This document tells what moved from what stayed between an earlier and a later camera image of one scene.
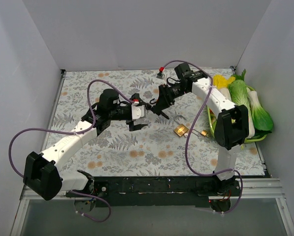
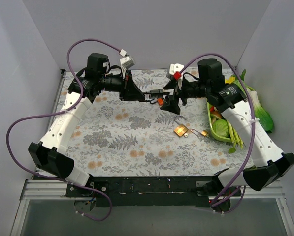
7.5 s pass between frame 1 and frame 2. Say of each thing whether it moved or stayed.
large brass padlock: stayed
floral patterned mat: stayed
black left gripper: moved
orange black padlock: stayed
